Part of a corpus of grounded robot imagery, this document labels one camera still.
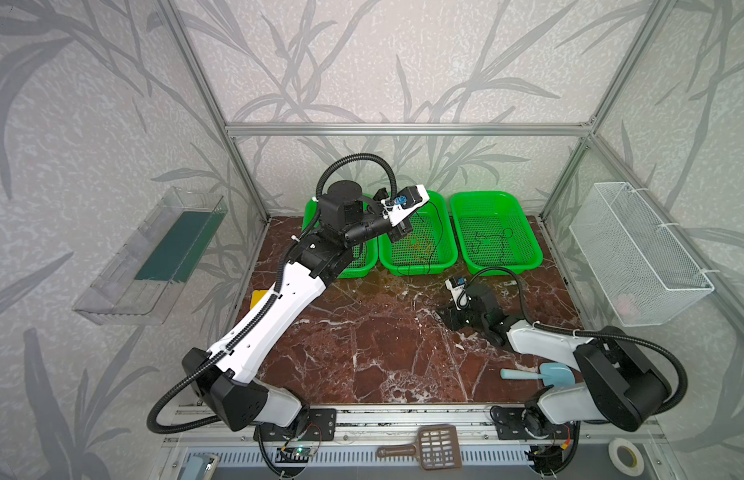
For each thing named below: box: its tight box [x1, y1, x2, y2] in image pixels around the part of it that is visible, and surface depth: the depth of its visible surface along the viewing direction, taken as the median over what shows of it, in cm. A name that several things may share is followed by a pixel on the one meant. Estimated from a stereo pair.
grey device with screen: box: [180, 453, 220, 480], surface depth 66 cm
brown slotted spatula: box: [377, 424, 462, 470], surface depth 72 cm
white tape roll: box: [608, 438, 645, 477], surface depth 70 cm
